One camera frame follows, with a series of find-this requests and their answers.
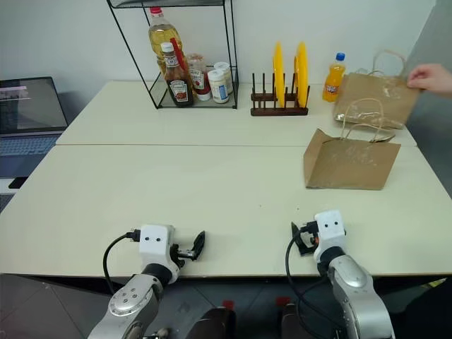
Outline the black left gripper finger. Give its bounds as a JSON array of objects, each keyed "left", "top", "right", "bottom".
[
  {"left": 196, "top": 230, "right": 207, "bottom": 261},
  {"left": 191, "top": 233, "right": 203, "bottom": 262}
]

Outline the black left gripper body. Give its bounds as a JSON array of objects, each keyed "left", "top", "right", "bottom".
[{"left": 169, "top": 243, "right": 196, "bottom": 269}]

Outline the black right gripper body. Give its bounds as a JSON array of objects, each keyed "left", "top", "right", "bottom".
[{"left": 298, "top": 220, "right": 321, "bottom": 250}]

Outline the brown paper bag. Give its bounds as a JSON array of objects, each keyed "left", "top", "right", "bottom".
[
  {"left": 332, "top": 49, "right": 424, "bottom": 131},
  {"left": 303, "top": 98, "right": 403, "bottom": 191}
]

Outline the upright brown paper bag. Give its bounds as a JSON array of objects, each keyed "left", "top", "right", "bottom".
[{"left": 303, "top": 98, "right": 403, "bottom": 191}]

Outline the person's bare hand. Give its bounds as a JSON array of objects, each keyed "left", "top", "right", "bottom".
[{"left": 406, "top": 64, "right": 452, "bottom": 100}]

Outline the dark rounded shape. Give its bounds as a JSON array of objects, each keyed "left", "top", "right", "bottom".
[
  {"left": 275, "top": 296, "right": 309, "bottom": 339},
  {"left": 185, "top": 299, "right": 237, "bottom": 339}
]

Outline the dark wooden plate rack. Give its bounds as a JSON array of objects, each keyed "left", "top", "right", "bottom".
[{"left": 250, "top": 72, "right": 310, "bottom": 117}]

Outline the orange soda bottle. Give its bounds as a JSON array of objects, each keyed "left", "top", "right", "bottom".
[{"left": 321, "top": 52, "right": 347, "bottom": 104}]

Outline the white mayonnaise jar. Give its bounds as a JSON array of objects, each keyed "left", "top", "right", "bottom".
[
  {"left": 207, "top": 69, "right": 230, "bottom": 105},
  {"left": 213, "top": 61, "right": 234, "bottom": 95}
]

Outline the large ketchup bottle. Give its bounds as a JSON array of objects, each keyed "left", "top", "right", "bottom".
[{"left": 160, "top": 42, "right": 195, "bottom": 108}]

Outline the yellow plate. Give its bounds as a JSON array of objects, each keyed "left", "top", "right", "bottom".
[
  {"left": 294, "top": 41, "right": 309, "bottom": 107},
  {"left": 272, "top": 41, "right": 286, "bottom": 108}
]

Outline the small ketchup bottle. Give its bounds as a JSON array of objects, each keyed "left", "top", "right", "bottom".
[{"left": 186, "top": 53, "right": 213, "bottom": 102}]

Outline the grey laptop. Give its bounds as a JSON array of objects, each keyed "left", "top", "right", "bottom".
[{"left": 0, "top": 76, "right": 69, "bottom": 179}]

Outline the cooking oil bottle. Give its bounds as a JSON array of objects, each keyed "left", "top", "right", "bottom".
[{"left": 148, "top": 6, "right": 185, "bottom": 77}]

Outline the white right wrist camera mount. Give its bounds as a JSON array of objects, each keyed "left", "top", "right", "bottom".
[{"left": 312, "top": 209, "right": 348, "bottom": 263}]

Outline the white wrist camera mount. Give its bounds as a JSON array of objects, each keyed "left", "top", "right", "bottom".
[
  {"left": 312, "top": 209, "right": 348, "bottom": 263},
  {"left": 138, "top": 223, "right": 177, "bottom": 284}
]

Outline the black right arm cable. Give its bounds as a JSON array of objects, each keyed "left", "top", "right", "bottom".
[{"left": 285, "top": 235, "right": 331, "bottom": 339}]

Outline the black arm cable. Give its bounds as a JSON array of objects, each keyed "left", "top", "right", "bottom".
[
  {"left": 285, "top": 235, "right": 331, "bottom": 339},
  {"left": 102, "top": 229, "right": 142, "bottom": 295}
]

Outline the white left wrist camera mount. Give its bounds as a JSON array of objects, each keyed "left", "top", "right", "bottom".
[{"left": 138, "top": 223, "right": 177, "bottom": 284}]

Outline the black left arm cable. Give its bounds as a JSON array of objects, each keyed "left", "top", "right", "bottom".
[{"left": 102, "top": 229, "right": 142, "bottom": 295}]

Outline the black wire shelf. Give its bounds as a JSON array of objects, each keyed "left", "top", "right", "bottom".
[{"left": 106, "top": 0, "right": 239, "bottom": 111}]

